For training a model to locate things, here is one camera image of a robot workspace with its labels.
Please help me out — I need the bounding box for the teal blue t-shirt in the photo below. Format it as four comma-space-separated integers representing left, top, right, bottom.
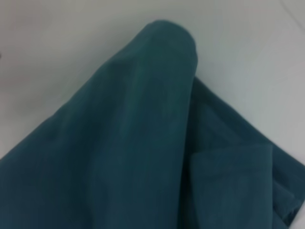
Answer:
0, 19, 305, 229

